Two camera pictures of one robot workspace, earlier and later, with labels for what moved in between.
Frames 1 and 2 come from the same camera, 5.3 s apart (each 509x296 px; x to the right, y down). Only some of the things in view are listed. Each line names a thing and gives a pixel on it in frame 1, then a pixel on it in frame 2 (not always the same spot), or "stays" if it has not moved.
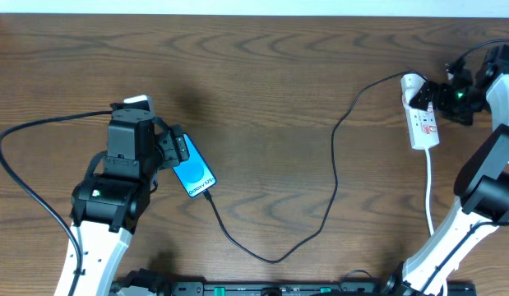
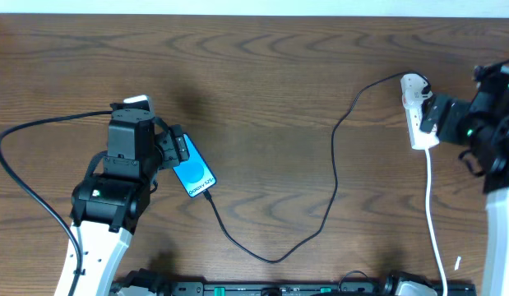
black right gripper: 432,95 to 432,113
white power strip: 422,123 stays
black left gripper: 178,148 stays
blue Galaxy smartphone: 193,174 stays
